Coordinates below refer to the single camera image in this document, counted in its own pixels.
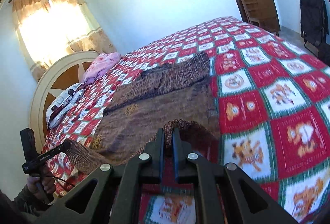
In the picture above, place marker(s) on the pink pillow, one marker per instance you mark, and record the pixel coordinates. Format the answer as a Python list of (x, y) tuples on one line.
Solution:
[(101, 65)]

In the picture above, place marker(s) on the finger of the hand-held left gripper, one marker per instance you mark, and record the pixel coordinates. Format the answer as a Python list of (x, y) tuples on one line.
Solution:
[(61, 148)]

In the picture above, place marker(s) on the person's left forearm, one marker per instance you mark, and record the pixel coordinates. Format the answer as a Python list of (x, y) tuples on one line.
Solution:
[(23, 206)]

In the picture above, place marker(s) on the red checked printed bedspread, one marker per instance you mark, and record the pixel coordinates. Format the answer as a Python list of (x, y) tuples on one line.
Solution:
[(270, 90)]

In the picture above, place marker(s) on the grey patterned pillow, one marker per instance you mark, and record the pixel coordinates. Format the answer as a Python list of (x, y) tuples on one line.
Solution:
[(67, 97)]

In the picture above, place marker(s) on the pale grey pillow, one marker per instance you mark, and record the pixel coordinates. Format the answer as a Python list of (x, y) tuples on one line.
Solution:
[(60, 117)]

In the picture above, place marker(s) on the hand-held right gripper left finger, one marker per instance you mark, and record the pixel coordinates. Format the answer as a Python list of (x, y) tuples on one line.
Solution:
[(157, 154)]

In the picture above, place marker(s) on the cream and wood headboard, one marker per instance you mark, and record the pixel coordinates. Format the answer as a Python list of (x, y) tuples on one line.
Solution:
[(41, 90)]

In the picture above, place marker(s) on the brown knitted sweater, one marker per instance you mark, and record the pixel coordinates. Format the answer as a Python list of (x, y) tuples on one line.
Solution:
[(167, 100)]

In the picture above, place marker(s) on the black folding chair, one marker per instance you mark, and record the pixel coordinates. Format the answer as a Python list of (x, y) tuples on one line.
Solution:
[(312, 15)]

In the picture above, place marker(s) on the beige patterned curtain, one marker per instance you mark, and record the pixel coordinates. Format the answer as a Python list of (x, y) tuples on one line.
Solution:
[(95, 38)]

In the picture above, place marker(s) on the black bag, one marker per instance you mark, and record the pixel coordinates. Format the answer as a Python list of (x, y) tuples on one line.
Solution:
[(324, 51)]

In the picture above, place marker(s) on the person's left hand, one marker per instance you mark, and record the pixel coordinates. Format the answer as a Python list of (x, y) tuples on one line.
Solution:
[(43, 184)]

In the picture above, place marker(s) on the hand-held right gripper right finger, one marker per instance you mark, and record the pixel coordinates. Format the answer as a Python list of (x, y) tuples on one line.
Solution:
[(176, 159)]

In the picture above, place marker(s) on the wooden chair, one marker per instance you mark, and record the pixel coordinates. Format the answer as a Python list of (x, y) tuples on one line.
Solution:
[(251, 9)]

